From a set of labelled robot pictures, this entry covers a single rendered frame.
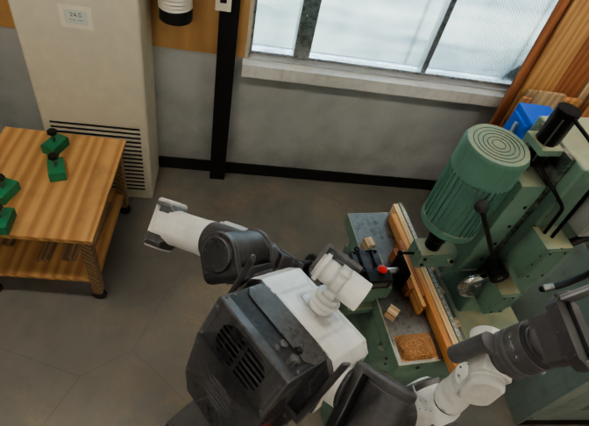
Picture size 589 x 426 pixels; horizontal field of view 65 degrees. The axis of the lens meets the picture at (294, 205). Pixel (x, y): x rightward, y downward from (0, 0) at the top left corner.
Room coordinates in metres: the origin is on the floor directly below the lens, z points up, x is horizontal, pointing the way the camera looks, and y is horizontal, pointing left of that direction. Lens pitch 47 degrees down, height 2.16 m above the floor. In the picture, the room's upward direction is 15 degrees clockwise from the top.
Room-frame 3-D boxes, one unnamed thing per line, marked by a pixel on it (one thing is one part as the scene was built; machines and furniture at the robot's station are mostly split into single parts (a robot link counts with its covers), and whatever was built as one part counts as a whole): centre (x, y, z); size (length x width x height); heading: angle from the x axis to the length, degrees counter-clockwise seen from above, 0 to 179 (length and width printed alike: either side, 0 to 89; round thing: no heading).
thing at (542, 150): (1.06, -0.59, 1.54); 0.08 x 0.08 x 0.17; 22
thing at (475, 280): (0.94, -0.63, 1.02); 0.12 x 0.03 x 0.12; 112
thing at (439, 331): (0.95, -0.49, 0.92); 0.62 x 0.02 x 0.04; 22
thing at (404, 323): (0.96, -0.37, 0.87); 0.61 x 0.30 x 0.06; 22
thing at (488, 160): (1.01, -0.46, 1.35); 0.18 x 0.18 x 0.31
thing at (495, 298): (0.93, -0.69, 1.02); 0.09 x 0.07 x 0.12; 22
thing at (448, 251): (1.01, -0.48, 1.03); 0.14 x 0.07 x 0.09; 112
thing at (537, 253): (0.94, -0.72, 1.23); 0.09 x 0.08 x 0.15; 112
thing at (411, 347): (0.73, -0.48, 0.91); 0.12 x 0.09 x 0.03; 112
